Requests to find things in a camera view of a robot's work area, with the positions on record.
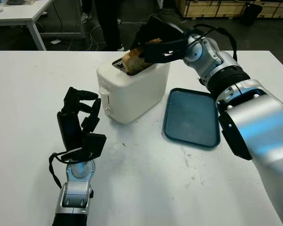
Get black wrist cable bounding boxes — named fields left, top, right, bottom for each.
left=186, top=23, right=239, bottom=62
left=49, top=147, right=83, bottom=189

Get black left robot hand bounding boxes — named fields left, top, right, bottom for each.
left=56, top=87, right=102, bottom=156

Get white office table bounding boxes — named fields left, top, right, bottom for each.
left=0, top=0, right=86, bottom=51

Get stacked wooden crates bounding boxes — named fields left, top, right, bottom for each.
left=176, top=0, right=283, bottom=19

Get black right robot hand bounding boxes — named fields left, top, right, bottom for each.
left=129, top=14, right=187, bottom=62

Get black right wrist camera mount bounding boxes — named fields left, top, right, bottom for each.
left=143, top=39, right=188, bottom=65

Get white two-slot toaster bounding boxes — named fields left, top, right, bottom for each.
left=96, top=56, right=171, bottom=124

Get blue plastic tray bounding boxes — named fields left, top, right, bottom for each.
left=160, top=88, right=221, bottom=149

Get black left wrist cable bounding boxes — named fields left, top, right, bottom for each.
left=49, top=147, right=83, bottom=189

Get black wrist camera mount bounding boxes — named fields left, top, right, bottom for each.
left=81, top=133, right=108, bottom=162
left=143, top=39, right=188, bottom=65

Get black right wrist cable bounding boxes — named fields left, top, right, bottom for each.
left=186, top=23, right=239, bottom=62

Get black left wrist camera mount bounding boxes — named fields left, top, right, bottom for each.
left=81, top=133, right=108, bottom=162

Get black waste bin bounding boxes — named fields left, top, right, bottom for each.
left=240, top=3, right=263, bottom=27

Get white floor cable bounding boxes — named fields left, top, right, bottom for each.
left=88, top=20, right=109, bottom=51

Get brown bread slice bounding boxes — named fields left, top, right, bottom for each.
left=122, top=39, right=162, bottom=76

